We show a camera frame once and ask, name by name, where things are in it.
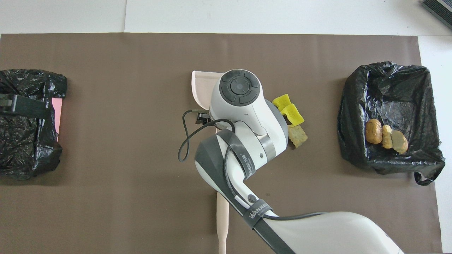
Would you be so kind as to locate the pale pink plastic dustpan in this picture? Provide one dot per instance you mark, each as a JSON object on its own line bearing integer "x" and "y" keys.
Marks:
{"x": 203, "y": 88}

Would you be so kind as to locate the pale beige sponge piece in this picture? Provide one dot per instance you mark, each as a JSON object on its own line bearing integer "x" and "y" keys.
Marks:
{"x": 298, "y": 135}

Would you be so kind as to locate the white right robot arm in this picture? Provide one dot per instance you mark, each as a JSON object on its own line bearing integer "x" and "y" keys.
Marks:
{"x": 240, "y": 88}

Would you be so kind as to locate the large yellow sponge piece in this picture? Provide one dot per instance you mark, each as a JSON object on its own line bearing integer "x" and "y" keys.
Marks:
{"x": 296, "y": 114}

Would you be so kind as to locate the brown bread roll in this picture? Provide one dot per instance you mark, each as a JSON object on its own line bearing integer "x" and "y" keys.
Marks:
{"x": 373, "y": 131}

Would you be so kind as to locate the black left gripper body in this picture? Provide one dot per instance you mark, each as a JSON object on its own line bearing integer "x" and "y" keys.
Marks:
{"x": 24, "y": 106}

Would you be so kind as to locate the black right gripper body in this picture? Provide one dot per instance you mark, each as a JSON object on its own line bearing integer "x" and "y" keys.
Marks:
{"x": 203, "y": 117}

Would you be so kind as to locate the small yellow sponge piece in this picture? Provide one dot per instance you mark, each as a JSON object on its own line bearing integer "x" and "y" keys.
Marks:
{"x": 282, "y": 101}

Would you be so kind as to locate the pink plastic bin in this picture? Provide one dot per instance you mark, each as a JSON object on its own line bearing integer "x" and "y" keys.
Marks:
{"x": 56, "y": 113}

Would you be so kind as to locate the black trash bag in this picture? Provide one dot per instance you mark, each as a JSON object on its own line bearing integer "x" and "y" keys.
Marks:
{"x": 388, "y": 91}
{"x": 28, "y": 148}

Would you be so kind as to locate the striped toy croissant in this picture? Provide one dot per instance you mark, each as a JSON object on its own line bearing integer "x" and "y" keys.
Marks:
{"x": 399, "y": 141}
{"x": 387, "y": 137}

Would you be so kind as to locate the dark grey ribbed box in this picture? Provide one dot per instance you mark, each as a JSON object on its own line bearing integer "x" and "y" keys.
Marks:
{"x": 439, "y": 8}

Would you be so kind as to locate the brown paper table mat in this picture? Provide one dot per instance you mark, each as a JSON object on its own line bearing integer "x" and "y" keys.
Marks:
{"x": 106, "y": 70}

